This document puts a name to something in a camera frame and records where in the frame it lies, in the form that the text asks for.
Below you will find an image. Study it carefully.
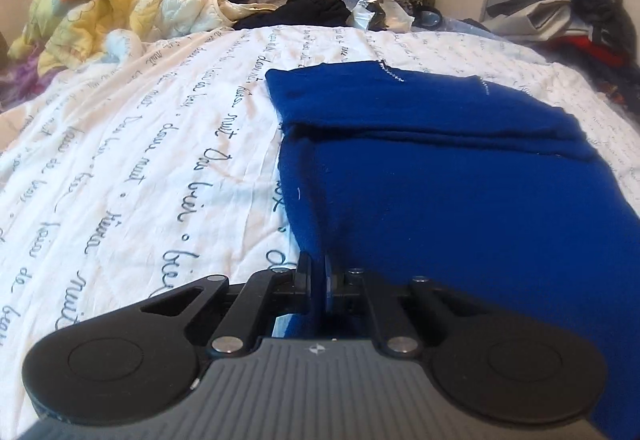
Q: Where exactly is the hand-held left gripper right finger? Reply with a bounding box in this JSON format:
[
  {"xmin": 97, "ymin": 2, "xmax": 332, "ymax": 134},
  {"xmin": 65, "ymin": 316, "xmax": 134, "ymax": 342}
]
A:
[{"xmin": 324, "ymin": 255, "xmax": 483, "ymax": 357}]

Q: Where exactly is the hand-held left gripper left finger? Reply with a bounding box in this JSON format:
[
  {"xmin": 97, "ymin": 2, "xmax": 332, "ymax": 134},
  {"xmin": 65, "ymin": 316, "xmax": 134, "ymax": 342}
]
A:
[{"xmin": 141, "ymin": 252, "xmax": 314, "ymax": 357}]

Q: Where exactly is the blue knit garment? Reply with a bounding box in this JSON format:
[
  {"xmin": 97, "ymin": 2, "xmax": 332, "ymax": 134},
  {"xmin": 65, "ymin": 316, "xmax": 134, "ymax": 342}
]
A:
[{"xmin": 264, "ymin": 61, "xmax": 640, "ymax": 440}]

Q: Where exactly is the white script-printed bed sheet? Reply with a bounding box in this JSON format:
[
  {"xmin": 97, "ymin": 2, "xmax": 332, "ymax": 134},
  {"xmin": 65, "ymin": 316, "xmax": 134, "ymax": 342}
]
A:
[{"xmin": 0, "ymin": 22, "xmax": 640, "ymax": 440}]

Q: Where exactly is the dark navy cloth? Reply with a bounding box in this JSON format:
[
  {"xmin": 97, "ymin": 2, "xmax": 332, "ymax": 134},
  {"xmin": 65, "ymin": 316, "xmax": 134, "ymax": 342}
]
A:
[{"xmin": 232, "ymin": 0, "xmax": 351, "ymax": 31}]

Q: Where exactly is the silver foil packet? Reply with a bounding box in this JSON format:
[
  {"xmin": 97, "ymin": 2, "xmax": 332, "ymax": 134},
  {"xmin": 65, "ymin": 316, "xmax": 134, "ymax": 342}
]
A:
[{"xmin": 346, "ymin": 0, "xmax": 415, "ymax": 32}]

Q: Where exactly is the blue bowl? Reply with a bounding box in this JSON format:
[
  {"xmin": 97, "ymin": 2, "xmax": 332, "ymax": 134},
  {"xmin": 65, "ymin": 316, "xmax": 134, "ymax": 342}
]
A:
[{"xmin": 419, "ymin": 6, "xmax": 444, "ymax": 29}]

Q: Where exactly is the light blue bed cover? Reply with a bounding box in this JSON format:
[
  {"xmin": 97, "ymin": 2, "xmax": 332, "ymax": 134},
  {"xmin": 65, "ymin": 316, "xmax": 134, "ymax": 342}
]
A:
[{"xmin": 440, "ymin": 14, "xmax": 503, "ymax": 37}]

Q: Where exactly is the beige cloth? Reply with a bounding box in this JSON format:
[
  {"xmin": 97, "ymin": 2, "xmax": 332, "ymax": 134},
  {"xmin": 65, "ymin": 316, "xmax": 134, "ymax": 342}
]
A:
[{"xmin": 482, "ymin": 0, "xmax": 597, "ymax": 40}]

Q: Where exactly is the yellow orange quilt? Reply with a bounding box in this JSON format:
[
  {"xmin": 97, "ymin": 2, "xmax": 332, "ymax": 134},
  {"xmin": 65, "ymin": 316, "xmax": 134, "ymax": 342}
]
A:
[{"xmin": 10, "ymin": 0, "xmax": 237, "ymax": 77}]

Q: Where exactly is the purple cloth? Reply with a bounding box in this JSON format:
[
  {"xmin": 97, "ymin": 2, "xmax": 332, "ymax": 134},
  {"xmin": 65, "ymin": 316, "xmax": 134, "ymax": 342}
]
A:
[{"xmin": 0, "ymin": 45, "xmax": 62, "ymax": 114}]

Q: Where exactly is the red cloth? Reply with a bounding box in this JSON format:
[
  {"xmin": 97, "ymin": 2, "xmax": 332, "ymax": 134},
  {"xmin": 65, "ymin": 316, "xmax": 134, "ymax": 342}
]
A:
[{"xmin": 559, "ymin": 34, "xmax": 640, "ymax": 73}]

